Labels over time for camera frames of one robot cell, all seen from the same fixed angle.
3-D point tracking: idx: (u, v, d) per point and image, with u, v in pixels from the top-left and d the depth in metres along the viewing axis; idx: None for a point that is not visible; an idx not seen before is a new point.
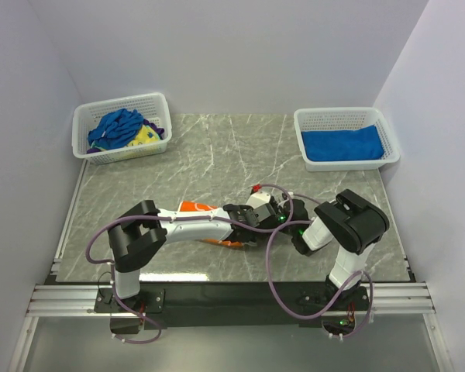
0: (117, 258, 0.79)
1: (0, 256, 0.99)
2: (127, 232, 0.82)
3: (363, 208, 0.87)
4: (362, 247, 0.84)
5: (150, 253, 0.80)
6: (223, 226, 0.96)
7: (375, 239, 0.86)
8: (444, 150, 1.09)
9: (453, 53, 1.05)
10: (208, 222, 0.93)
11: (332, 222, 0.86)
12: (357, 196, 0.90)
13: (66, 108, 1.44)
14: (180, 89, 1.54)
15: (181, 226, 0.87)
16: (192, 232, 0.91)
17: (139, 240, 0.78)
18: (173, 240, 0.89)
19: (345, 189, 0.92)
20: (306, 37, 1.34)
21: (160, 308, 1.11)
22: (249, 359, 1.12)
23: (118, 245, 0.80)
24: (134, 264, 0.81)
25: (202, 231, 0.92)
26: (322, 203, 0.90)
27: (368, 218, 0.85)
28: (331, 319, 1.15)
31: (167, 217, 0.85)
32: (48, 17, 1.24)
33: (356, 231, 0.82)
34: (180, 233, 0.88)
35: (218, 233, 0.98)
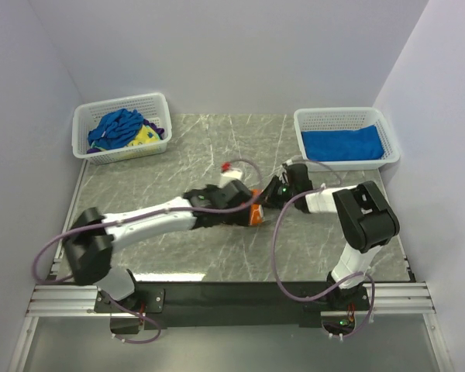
0: (74, 273, 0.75)
1: (0, 256, 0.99)
2: (79, 244, 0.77)
3: (382, 209, 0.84)
4: (366, 248, 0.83)
5: (106, 263, 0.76)
6: (184, 216, 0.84)
7: (383, 241, 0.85)
8: (445, 149, 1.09)
9: (454, 52, 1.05)
10: (165, 216, 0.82)
11: (345, 214, 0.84)
12: (380, 194, 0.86)
13: (66, 108, 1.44)
14: (180, 89, 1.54)
15: (132, 227, 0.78)
16: (149, 230, 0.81)
17: (89, 252, 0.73)
18: (129, 242, 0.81)
19: (370, 181, 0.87)
20: (306, 37, 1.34)
21: (160, 308, 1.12)
22: (249, 359, 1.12)
23: (73, 258, 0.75)
24: (93, 276, 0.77)
25: (159, 227, 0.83)
26: (342, 192, 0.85)
27: (380, 221, 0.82)
28: (331, 319, 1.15)
31: (112, 221, 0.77)
32: (48, 17, 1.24)
33: (364, 232, 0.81)
34: (135, 235, 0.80)
35: (177, 225, 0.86)
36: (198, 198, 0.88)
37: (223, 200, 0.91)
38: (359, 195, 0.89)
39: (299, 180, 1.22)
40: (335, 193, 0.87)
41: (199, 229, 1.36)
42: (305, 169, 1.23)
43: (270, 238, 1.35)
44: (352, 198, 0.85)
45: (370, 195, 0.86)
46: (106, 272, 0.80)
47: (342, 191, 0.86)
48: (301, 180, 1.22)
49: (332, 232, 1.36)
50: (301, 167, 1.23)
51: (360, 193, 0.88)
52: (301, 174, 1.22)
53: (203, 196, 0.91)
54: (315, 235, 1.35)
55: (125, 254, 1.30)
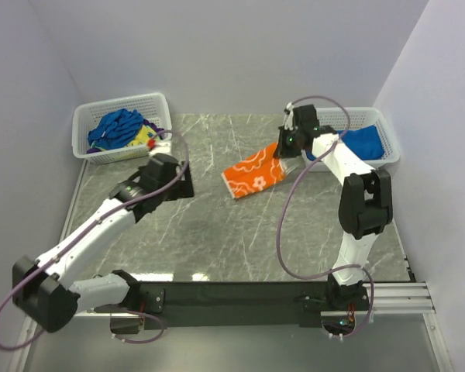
0: (43, 325, 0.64)
1: (0, 256, 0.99)
2: (29, 296, 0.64)
3: (383, 206, 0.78)
4: (357, 237, 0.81)
5: (67, 295, 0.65)
6: (119, 217, 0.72)
7: (376, 231, 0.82)
8: (444, 149, 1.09)
9: (453, 52, 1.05)
10: (101, 226, 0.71)
11: (348, 200, 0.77)
12: (390, 190, 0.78)
13: (66, 108, 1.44)
14: (180, 89, 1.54)
15: (72, 256, 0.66)
16: (94, 248, 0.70)
17: (42, 297, 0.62)
18: (84, 266, 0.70)
19: (387, 176, 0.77)
20: (306, 37, 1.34)
21: (160, 308, 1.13)
22: (249, 359, 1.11)
23: (33, 312, 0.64)
24: (64, 314, 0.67)
25: (104, 236, 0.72)
26: (354, 180, 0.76)
27: (377, 217, 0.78)
28: (332, 319, 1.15)
31: (48, 260, 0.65)
32: (48, 17, 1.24)
33: (357, 224, 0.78)
34: (83, 259, 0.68)
35: (124, 225, 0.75)
36: (125, 190, 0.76)
37: (153, 181, 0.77)
38: (368, 180, 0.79)
39: (303, 118, 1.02)
40: (347, 178, 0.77)
41: (199, 229, 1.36)
42: (312, 108, 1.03)
43: (270, 238, 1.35)
44: (362, 189, 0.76)
45: (378, 186, 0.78)
46: (76, 302, 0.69)
47: (353, 178, 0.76)
48: (306, 118, 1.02)
49: (332, 232, 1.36)
50: (309, 107, 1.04)
51: (370, 179, 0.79)
52: (306, 114, 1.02)
53: (132, 183, 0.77)
54: (315, 235, 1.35)
55: (125, 254, 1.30)
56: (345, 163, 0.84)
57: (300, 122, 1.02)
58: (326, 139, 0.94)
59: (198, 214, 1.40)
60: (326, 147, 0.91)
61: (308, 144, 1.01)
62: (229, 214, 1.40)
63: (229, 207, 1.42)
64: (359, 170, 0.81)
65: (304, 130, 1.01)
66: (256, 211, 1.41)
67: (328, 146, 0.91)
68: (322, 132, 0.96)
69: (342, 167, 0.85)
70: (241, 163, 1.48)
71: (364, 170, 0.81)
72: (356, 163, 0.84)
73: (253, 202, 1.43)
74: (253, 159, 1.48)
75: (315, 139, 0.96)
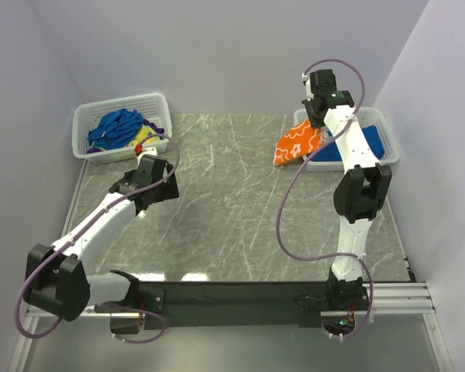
0: (59, 312, 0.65)
1: (0, 256, 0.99)
2: (44, 286, 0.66)
3: (377, 198, 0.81)
4: (349, 220, 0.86)
5: (83, 280, 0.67)
6: (123, 208, 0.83)
7: (369, 217, 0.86)
8: (444, 149, 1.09)
9: (452, 51, 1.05)
10: (108, 214, 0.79)
11: (345, 189, 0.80)
12: (388, 186, 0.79)
13: (66, 108, 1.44)
14: (180, 89, 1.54)
15: (86, 239, 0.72)
16: (102, 234, 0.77)
17: (60, 282, 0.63)
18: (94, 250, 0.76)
19: (388, 173, 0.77)
20: (306, 38, 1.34)
21: (160, 308, 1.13)
22: (249, 359, 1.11)
23: (49, 301, 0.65)
24: (78, 302, 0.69)
25: (110, 225, 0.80)
26: (356, 175, 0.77)
27: (367, 205, 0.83)
28: (332, 319, 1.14)
31: (65, 243, 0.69)
32: (48, 17, 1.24)
33: (347, 209, 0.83)
34: (92, 244, 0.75)
35: (127, 214, 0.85)
36: (125, 185, 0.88)
37: (146, 177, 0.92)
38: (371, 173, 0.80)
39: (321, 82, 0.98)
40: (350, 170, 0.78)
41: (199, 229, 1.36)
42: (331, 74, 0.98)
43: (270, 238, 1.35)
44: (361, 183, 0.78)
45: (378, 180, 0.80)
46: (87, 292, 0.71)
47: (356, 172, 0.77)
48: (324, 83, 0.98)
49: (332, 232, 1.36)
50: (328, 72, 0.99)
51: (373, 173, 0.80)
52: (325, 78, 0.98)
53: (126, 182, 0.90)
54: (315, 235, 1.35)
55: (125, 254, 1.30)
56: (353, 151, 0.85)
57: (317, 85, 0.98)
58: (343, 112, 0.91)
59: (198, 214, 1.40)
60: (340, 125, 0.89)
61: (322, 109, 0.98)
62: (229, 214, 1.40)
63: (229, 208, 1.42)
64: (365, 161, 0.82)
65: (321, 94, 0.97)
66: (256, 211, 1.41)
67: (342, 124, 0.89)
68: (339, 102, 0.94)
69: (349, 153, 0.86)
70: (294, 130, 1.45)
71: (367, 164, 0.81)
72: (363, 153, 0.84)
73: (253, 203, 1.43)
74: (297, 127, 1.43)
75: (330, 110, 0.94)
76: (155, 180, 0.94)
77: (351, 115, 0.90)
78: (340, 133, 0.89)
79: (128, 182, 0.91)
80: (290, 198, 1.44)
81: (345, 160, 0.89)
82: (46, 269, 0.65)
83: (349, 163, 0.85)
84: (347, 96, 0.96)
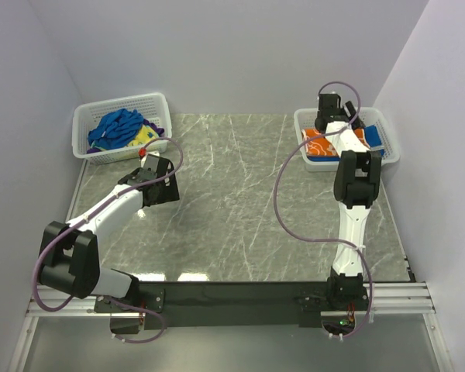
0: (70, 290, 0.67)
1: (0, 256, 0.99)
2: (57, 264, 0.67)
3: (371, 182, 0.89)
4: (347, 206, 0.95)
5: (95, 258, 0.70)
6: (133, 195, 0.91)
7: (366, 204, 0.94)
8: (444, 149, 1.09)
9: (452, 51, 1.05)
10: (118, 200, 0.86)
11: (340, 172, 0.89)
12: (380, 169, 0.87)
13: (66, 108, 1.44)
14: (180, 89, 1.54)
15: (100, 218, 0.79)
16: (112, 219, 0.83)
17: (74, 257, 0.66)
18: (104, 235, 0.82)
19: (377, 156, 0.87)
20: (306, 38, 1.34)
21: (160, 308, 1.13)
22: (249, 359, 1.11)
23: (61, 279, 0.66)
24: (89, 282, 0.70)
25: (121, 210, 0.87)
26: (349, 156, 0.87)
27: (363, 191, 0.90)
28: (332, 319, 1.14)
31: (80, 221, 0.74)
32: (48, 18, 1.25)
33: (344, 194, 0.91)
34: (103, 226, 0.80)
35: (135, 203, 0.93)
36: (131, 180, 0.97)
37: (151, 172, 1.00)
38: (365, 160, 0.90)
39: (325, 105, 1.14)
40: (343, 153, 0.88)
41: (199, 229, 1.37)
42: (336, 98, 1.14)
43: (270, 238, 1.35)
44: (353, 164, 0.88)
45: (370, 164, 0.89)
46: (97, 274, 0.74)
47: (349, 154, 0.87)
48: (328, 105, 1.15)
49: (332, 232, 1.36)
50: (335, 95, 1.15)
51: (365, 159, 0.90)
52: (330, 101, 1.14)
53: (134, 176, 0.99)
54: (315, 235, 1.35)
55: (125, 254, 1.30)
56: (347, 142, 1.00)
57: (322, 108, 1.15)
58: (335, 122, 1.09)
59: (198, 214, 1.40)
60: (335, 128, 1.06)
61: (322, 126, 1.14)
62: (229, 214, 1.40)
63: (229, 208, 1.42)
64: (356, 150, 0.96)
65: (324, 115, 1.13)
66: (256, 211, 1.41)
67: (337, 129, 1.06)
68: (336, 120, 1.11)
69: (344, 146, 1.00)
70: None
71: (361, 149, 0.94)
72: (356, 143, 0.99)
73: (253, 203, 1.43)
74: None
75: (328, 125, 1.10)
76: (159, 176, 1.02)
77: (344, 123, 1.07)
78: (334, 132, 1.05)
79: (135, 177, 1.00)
80: (290, 198, 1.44)
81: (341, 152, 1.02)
82: (60, 246, 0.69)
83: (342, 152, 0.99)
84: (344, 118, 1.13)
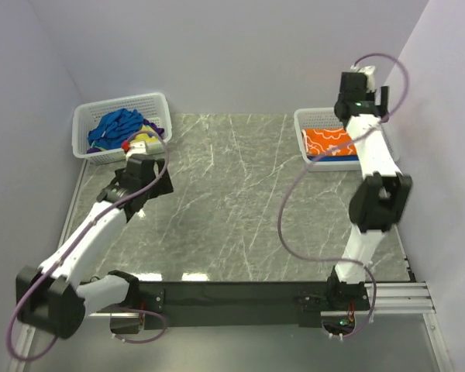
0: (56, 333, 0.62)
1: (0, 256, 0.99)
2: (37, 308, 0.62)
3: (394, 209, 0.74)
4: (361, 230, 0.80)
5: (75, 298, 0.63)
6: (114, 215, 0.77)
7: (383, 229, 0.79)
8: (444, 150, 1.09)
9: (452, 51, 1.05)
10: (98, 225, 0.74)
11: (364, 196, 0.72)
12: (407, 198, 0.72)
13: (66, 108, 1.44)
14: (180, 89, 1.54)
15: (75, 256, 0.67)
16: (93, 249, 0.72)
17: (51, 306, 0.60)
18: (86, 268, 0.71)
19: (408, 182, 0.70)
20: (306, 38, 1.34)
21: (160, 308, 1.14)
22: (248, 359, 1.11)
23: (44, 323, 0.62)
24: (73, 320, 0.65)
25: (102, 235, 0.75)
26: (373, 181, 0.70)
27: (384, 217, 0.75)
28: (332, 319, 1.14)
31: (53, 265, 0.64)
32: (49, 17, 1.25)
33: (361, 218, 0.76)
34: (83, 263, 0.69)
35: (118, 221, 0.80)
36: (112, 192, 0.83)
37: (133, 180, 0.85)
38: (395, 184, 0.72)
39: (350, 88, 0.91)
40: (367, 176, 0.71)
41: (199, 229, 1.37)
42: (362, 78, 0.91)
43: (270, 238, 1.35)
44: (379, 189, 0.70)
45: (398, 190, 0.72)
46: (83, 309, 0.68)
47: (375, 178, 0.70)
48: (353, 88, 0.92)
49: (332, 232, 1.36)
50: (359, 75, 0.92)
51: (393, 182, 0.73)
52: (355, 84, 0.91)
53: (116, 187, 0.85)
54: (315, 235, 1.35)
55: (125, 254, 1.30)
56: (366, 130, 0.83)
57: (346, 91, 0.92)
58: (364, 121, 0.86)
59: (198, 214, 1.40)
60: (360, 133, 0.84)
61: (347, 117, 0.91)
62: (229, 214, 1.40)
63: (229, 208, 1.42)
64: (378, 169, 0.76)
65: (349, 101, 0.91)
66: (256, 211, 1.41)
67: (363, 130, 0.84)
68: (363, 111, 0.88)
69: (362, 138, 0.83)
70: (328, 133, 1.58)
71: (387, 172, 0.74)
72: (384, 160, 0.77)
73: (253, 203, 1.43)
74: (334, 131, 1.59)
75: (353, 118, 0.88)
76: (144, 181, 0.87)
77: (373, 123, 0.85)
78: (358, 139, 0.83)
79: (117, 187, 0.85)
80: (290, 198, 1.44)
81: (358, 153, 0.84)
82: (36, 289, 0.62)
83: (365, 170, 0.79)
84: (372, 106, 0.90)
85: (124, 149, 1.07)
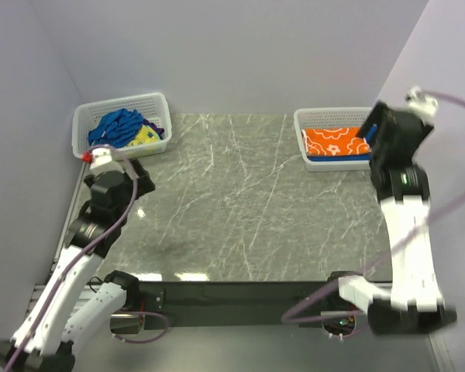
0: None
1: (0, 256, 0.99)
2: None
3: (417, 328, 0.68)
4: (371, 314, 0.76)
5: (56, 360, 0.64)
6: (84, 265, 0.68)
7: None
8: (444, 151, 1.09)
9: (452, 51, 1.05)
10: (67, 280, 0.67)
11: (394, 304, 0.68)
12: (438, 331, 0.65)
13: (66, 108, 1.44)
14: (180, 89, 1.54)
15: (47, 323, 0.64)
16: (68, 303, 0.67)
17: None
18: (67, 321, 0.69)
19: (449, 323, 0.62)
20: (307, 38, 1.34)
21: (160, 308, 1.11)
22: (248, 360, 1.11)
23: None
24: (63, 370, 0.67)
25: (76, 287, 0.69)
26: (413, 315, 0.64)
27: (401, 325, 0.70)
28: (332, 319, 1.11)
31: (24, 339, 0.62)
32: (49, 18, 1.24)
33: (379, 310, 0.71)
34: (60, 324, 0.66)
35: (94, 263, 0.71)
36: (80, 231, 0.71)
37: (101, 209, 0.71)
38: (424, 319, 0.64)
39: (397, 144, 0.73)
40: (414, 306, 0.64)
41: (199, 229, 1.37)
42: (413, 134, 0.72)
43: (270, 239, 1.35)
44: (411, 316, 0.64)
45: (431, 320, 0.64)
46: (71, 356, 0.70)
47: (414, 313, 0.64)
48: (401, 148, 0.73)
49: (332, 232, 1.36)
50: (412, 132, 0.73)
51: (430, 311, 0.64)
52: (404, 142, 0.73)
53: (87, 220, 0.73)
54: (315, 235, 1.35)
55: (125, 254, 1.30)
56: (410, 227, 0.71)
57: (391, 147, 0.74)
58: (411, 212, 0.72)
59: (198, 214, 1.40)
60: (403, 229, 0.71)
61: (388, 188, 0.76)
62: (229, 214, 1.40)
63: (229, 207, 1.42)
64: (419, 294, 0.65)
65: (390, 169, 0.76)
66: (256, 211, 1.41)
67: (408, 229, 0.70)
68: (405, 187, 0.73)
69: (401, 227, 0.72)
70: (328, 133, 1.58)
71: (426, 300, 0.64)
72: (426, 284, 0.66)
73: (253, 203, 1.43)
74: (334, 131, 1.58)
75: (394, 198, 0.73)
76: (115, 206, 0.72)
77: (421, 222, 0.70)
78: (401, 241, 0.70)
79: (87, 219, 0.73)
80: (290, 198, 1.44)
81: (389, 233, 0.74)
82: None
83: (397, 280, 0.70)
84: (421, 183, 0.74)
85: (85, 163, 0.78)
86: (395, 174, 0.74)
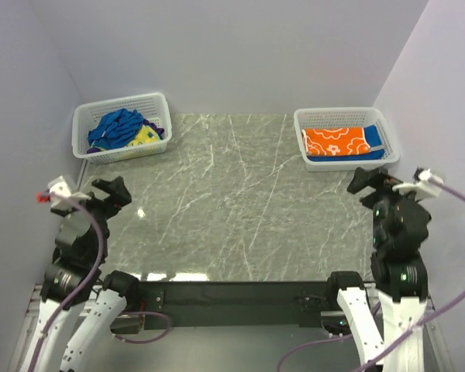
0: None
1: (0, 256, 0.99)
2: None
3: None
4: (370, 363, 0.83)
5: None
6: None
7: None
8: (443, 151, 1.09)
9: (452, 52, 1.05)
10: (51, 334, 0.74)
11: None
12: None
13: (66, 108, 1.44)
14: (180, 89, 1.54)
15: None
16: (56, 350, 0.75)
17: None
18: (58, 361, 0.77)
19: None
20: (307, 38, 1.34)
21: (160, 308, 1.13)
22: (247, 360, 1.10)
23: None
24: None
25: (60, 333, 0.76)
26: None
27: None
28: (331, 319, 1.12)
31: None
32: (49, 18, 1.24)
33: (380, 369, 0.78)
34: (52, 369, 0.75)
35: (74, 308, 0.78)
36: (54, 284, 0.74)
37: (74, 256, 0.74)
38: None
39: (401, 244, 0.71)
40: None
41: (199, 229, 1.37)
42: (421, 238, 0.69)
43: (270, 239, 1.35)
44: None
45: None
46: None
47: None
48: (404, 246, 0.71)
49: (332, 232, 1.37)
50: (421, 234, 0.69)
51: None
52: (408, 244, 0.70)
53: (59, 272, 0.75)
54: (315, 235, 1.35)
55: (125, 254, 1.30)
56: (402, 327, 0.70)
57: (394, 245, 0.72)
58: (403, 311, 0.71)
59: (198, 214, 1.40)
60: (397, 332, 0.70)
61: (386, 282, 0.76)
62: (229, 214, 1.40)
63: (229, 207, 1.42)
64: None
65: (392, 265, 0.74)
66: (256, 211, 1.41)
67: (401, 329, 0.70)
68: (404, 286, 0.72)
69: (396, 326, 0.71)
70: (328, 133, 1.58)
71: None
72: None
73: (253, 203, 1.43)
74: (334, 131, 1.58)
75: (393, 301, 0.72)
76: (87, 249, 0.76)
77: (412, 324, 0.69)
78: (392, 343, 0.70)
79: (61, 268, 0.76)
80: (290, 198, 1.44)
81: (387, 329, 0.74)
82: None
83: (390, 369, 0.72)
84: (421, 281, 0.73)
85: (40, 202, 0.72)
86: (395, 272, 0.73)
